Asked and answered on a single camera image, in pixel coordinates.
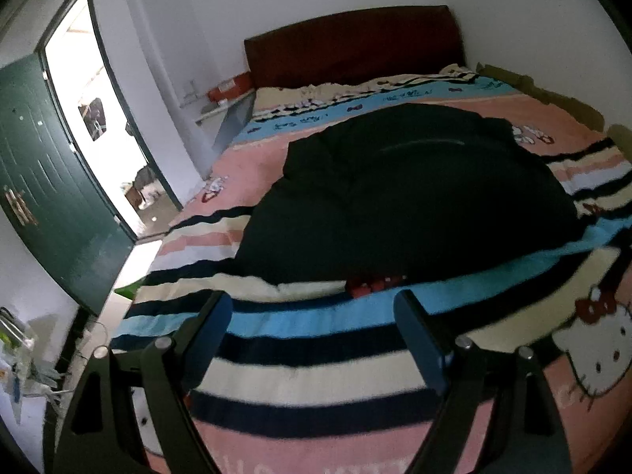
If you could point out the orange box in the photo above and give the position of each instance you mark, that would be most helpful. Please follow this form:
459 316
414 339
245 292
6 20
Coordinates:
229 90

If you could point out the grey bedside table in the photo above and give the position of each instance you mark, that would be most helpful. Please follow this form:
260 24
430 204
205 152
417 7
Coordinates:
234 123

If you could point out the pile of plastic packaging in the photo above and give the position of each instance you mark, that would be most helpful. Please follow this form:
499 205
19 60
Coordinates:
22 360

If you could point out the dark red headboard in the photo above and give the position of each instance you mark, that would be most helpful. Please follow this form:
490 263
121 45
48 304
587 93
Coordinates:
345 49

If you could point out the green door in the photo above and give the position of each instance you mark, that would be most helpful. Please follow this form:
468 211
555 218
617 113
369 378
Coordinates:
54 197

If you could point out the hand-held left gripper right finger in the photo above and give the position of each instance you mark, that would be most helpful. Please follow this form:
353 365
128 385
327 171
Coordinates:
415 332

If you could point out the black jacket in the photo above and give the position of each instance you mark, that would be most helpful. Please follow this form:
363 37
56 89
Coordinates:
395 207

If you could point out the striped cartoon printed blanket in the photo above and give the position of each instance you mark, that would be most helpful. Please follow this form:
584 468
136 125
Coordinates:
321 350

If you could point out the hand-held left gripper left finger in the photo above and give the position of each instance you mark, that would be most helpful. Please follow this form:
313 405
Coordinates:
215 326

